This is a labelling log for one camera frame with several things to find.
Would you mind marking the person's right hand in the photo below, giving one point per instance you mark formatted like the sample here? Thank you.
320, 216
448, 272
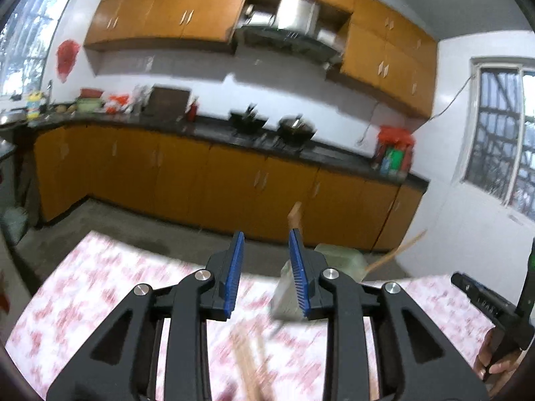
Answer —
499, 365

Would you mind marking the steel range hood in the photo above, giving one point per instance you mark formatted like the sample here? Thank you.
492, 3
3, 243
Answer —
288, 21

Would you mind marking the metal faucet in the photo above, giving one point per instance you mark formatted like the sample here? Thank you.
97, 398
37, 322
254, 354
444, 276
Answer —
49, 92

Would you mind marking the grey perforated utensil holder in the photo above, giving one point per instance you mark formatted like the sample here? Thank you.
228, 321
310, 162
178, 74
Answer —
340, 259

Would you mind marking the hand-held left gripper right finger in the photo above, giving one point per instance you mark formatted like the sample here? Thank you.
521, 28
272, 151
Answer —
299, 275

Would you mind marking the orange and white plastic bag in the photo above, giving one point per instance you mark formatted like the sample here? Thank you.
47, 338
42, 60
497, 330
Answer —
118, 103

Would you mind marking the red bowl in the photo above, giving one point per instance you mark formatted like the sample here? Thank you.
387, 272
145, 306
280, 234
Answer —
90, 92

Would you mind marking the dark cutting board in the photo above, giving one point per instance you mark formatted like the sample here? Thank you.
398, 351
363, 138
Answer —
167, 102

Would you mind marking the black kitchen countertop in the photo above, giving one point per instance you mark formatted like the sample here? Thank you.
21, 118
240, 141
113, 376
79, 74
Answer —
334, 159

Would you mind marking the red wall decoration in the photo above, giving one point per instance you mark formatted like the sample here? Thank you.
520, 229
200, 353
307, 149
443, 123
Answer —
67, 58

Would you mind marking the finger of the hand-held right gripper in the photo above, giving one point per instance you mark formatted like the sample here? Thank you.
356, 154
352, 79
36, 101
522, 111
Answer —
480, 296

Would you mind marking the orange lower kitchen cabinets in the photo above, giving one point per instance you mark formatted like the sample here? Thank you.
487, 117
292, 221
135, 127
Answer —
167, 183

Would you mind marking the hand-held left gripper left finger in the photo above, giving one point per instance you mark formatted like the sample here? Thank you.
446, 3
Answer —
234, 275

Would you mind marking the red bottle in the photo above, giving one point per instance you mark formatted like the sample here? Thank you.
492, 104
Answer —
192, 110

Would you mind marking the red floral tablecloth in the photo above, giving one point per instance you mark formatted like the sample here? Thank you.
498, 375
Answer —
104, 292

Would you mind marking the red bag of condiments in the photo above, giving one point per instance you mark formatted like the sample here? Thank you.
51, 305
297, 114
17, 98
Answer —
395, 150

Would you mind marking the clear glass jars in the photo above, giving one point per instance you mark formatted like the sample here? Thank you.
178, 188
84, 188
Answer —
141, 98

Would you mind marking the barred window with white frame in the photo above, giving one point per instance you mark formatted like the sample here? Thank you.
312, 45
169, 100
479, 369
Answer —
501, 133

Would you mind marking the dark wok with utensil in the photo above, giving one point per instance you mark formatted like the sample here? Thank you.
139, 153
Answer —
297, 128

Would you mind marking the black wok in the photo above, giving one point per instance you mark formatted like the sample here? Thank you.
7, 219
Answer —
247, 120

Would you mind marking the green basin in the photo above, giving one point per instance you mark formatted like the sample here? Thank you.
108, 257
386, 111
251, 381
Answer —
88, 105

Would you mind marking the yellow dish soap bottle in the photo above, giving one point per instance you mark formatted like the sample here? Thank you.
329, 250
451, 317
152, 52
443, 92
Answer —
35, 106

